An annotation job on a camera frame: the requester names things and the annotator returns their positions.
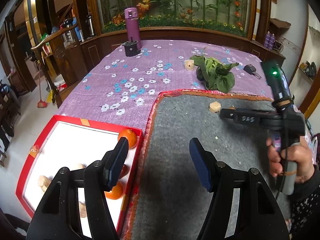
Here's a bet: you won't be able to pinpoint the red white box tray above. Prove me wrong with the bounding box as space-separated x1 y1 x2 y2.
16 115 143 234

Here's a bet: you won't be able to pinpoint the orange tangerine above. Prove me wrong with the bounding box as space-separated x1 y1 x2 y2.
104 181 124 200
118 128 138 149

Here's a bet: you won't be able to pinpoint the large round sugarcane piece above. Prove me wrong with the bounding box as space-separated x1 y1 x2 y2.
38 176 51 192

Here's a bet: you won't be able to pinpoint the red jujube date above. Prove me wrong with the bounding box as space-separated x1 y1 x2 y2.
119 164 130 179

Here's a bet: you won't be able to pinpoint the purple bottles on shelf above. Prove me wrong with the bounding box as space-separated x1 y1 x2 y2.
264 31 275 50

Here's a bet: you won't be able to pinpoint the person right hand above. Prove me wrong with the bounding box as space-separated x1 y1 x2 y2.
266 137 315 184

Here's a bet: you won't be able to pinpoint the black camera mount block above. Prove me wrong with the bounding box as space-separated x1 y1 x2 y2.
123 41 141 57

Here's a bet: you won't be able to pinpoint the green leafy vegetable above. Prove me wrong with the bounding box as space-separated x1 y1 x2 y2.
190 49 239 94

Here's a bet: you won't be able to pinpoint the wooden chair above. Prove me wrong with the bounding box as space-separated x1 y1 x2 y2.
32 24 89 107

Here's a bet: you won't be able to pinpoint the purple floral tablecloth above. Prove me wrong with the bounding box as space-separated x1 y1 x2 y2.
58 40 272 129

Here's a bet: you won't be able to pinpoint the red broom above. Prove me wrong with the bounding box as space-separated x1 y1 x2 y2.
37 63 48 108

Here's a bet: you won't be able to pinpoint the black car key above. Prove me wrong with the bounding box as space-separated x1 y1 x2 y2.
244 64 261 80

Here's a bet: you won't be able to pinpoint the purple thermos bottle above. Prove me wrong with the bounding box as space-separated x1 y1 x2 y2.
124 7 142 49

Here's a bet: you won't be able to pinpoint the flower mural panel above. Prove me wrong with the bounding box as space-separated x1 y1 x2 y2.
97 0 251 37

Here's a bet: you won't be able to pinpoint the sugarcane piece long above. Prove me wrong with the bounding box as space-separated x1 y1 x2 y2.
79 202 87 218

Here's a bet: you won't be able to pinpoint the patterned dark sleeve forearm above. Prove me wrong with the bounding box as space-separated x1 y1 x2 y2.
289 166 320 239

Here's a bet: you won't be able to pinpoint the sugarcane piece top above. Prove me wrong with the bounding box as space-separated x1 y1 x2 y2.
209 101 221 113

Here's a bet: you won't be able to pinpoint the white red bucket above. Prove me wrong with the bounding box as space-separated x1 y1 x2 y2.
53 74 67 92

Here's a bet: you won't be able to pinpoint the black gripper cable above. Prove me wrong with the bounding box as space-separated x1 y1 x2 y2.
274 104 291 202

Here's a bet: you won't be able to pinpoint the grey felt mat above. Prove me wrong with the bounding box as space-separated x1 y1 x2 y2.
122 91 289 239

